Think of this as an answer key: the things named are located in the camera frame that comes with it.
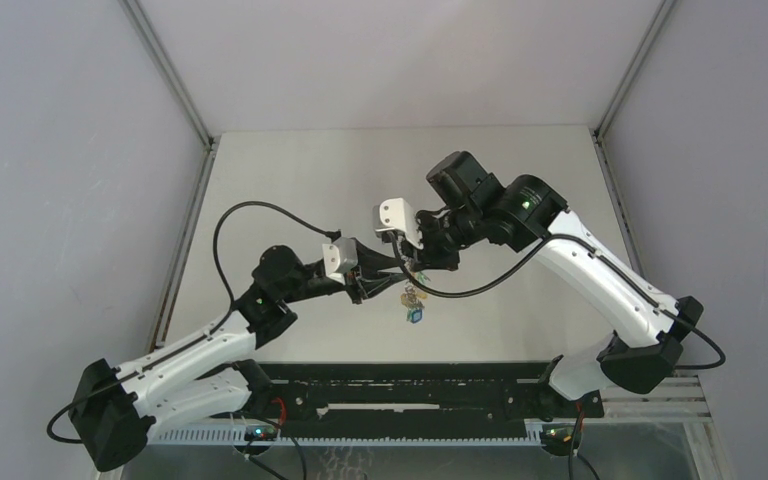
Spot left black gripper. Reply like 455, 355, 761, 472
281, 238, 407, 305

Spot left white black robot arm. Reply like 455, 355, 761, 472
65, 237, 406, 472

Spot right aluminium frame post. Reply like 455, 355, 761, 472
590, 1, 682, 278

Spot right black camera cable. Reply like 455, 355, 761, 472
390, 231, 728, 372

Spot aluminium frame post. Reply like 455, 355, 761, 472
590, 1, 682, 278
120, 0, 220, 372

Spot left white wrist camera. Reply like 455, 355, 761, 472
322, 237, 358, 284

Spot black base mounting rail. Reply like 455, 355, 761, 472
142, 360, 607, 442

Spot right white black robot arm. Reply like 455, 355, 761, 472
378, 151, 704, 416

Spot left aluminium frame post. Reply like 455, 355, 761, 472
120, 0, 220, 372

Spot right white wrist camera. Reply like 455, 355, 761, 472
372, 197, 424, 250

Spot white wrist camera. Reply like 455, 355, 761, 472
322, 237, 358, 284
372, 197, 424, 250

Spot black camera cable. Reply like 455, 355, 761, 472
46, 201, 344, 445
390, 231, 728, 372

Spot left black camera cable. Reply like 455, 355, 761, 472
46, 201, 344, 445

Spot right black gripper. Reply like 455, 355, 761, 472
400, 204, 484, 273

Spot white slotted cable duct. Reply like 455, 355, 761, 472
149, 422, 544, 447

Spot keyring with coloured keys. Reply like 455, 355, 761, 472
400, 280, 428, 324

